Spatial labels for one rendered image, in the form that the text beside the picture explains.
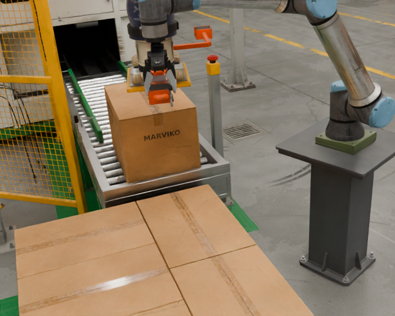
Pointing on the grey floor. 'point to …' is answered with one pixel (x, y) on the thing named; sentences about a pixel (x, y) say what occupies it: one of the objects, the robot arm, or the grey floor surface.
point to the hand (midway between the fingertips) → (161, 93)
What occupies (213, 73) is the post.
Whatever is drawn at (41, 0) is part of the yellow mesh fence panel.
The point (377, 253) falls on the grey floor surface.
